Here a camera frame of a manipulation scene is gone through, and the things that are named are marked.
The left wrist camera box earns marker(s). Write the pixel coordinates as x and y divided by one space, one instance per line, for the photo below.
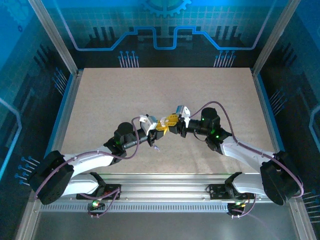
150 123

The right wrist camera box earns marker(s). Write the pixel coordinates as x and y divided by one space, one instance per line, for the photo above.
182 111

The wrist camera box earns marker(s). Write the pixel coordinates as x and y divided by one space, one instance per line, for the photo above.
150 123
182 111

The aluminium base beam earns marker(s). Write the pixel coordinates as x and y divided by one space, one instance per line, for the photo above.
162 185

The grey metal floor panel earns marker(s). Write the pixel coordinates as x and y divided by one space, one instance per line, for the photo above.
162 227

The lilac earbud charging case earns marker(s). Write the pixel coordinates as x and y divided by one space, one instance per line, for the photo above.
164 121

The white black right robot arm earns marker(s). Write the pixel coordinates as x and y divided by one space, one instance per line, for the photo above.
245 152

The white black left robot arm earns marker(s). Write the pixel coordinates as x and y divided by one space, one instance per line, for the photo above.
87 160

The aluminium frame bar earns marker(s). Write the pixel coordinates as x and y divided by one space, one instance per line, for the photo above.
303 225
27 225

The aluminium table side rail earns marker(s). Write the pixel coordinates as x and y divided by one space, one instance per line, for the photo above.
266 112
67 112

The small LED circuit board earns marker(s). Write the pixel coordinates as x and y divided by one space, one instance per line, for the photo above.
238 205
95 204

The aluminium frame post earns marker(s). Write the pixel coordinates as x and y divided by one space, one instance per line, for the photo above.
56 37
272 37

